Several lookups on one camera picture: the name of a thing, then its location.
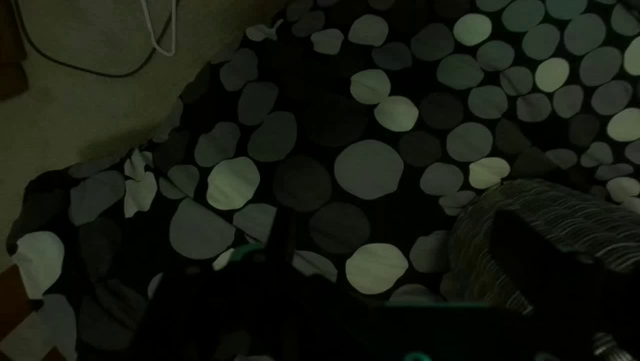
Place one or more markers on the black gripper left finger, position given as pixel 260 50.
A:
pixel 244 309

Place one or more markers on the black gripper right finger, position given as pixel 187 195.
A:
pixel 440 334

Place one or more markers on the grey woven wicker basket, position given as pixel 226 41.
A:
pixel 570 218

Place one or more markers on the black spotted bed cover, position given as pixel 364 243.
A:
pixel 345 140

